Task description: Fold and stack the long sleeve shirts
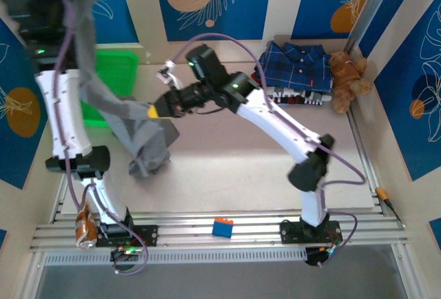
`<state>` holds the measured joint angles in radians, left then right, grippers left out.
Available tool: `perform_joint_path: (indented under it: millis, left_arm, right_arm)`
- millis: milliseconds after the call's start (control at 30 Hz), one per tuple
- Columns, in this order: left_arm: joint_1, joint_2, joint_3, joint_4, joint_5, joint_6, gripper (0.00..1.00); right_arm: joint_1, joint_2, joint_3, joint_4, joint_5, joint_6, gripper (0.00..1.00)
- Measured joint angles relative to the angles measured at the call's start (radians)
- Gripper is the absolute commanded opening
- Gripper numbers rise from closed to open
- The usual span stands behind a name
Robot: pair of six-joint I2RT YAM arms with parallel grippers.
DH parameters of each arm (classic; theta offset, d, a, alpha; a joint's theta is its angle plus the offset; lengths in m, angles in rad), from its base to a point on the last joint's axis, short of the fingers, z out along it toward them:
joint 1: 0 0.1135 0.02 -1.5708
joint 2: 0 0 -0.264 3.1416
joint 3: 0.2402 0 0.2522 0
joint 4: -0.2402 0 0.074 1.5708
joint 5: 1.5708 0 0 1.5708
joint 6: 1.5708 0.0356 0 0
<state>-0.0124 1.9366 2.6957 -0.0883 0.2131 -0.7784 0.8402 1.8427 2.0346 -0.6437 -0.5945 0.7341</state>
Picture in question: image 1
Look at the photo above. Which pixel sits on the aluminium corner post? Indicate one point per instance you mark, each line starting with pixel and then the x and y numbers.
pixel 372 9

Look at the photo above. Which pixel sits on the blue plaid folded shirt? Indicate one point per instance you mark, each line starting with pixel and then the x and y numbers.
pixel 293 68

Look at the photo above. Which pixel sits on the blue orange toy brick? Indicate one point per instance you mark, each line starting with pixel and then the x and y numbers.
pixel 222 230

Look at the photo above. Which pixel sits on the green plastic basket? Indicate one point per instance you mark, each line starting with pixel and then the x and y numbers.
pixel 115 70

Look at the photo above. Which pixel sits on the red folded shirt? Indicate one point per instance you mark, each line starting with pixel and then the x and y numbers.
pixel 255 76

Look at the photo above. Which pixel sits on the small black circuit board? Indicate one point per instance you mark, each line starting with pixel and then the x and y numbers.
pixel 315 256
pixel 120 255

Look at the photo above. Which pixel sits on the brown teddy bear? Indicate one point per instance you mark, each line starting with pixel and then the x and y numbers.
pixel 344 71

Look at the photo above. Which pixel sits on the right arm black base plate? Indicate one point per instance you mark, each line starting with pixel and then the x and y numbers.
pixel 289 231

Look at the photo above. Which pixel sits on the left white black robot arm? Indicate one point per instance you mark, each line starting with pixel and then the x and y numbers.
pixel 65 113

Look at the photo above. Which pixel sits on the brown drink bottle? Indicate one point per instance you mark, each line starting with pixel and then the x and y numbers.
pixel 84 231

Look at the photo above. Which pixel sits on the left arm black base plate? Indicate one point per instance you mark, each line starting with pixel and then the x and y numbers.
pixel 148 235

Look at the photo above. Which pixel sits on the aluminium rail frame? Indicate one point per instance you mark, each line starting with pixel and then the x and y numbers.
pixel 186 230

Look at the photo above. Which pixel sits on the grey long sleeve shirt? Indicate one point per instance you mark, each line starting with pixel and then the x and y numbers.
pixel 138 133

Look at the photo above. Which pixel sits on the aluminium side rail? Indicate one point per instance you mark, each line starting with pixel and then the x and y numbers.
pixel 60 202
pixel 361 154

